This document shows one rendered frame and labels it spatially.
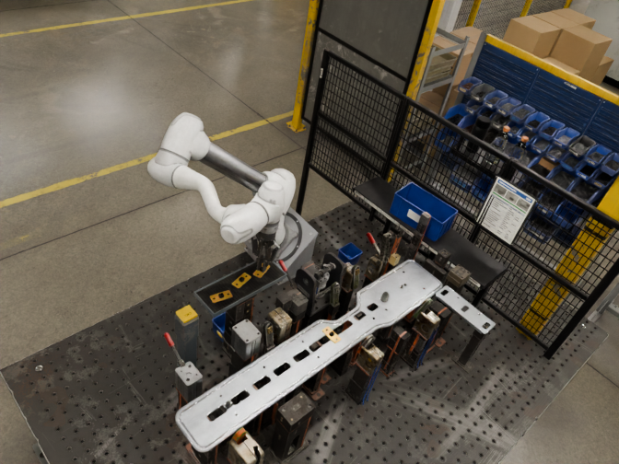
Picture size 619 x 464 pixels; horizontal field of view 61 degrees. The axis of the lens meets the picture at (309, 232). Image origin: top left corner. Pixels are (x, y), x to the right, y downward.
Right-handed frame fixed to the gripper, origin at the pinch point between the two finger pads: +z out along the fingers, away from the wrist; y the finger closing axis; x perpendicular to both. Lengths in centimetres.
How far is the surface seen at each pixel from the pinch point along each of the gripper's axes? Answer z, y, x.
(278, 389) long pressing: 20, 31, -35
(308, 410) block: 17, 44, -38
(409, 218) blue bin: 13, 41, 85
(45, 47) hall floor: 120, -414, 247
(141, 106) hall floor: 120, -259, 219
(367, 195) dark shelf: 17, 13, 94
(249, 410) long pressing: 20, 26, -48
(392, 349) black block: 31, 62, 16
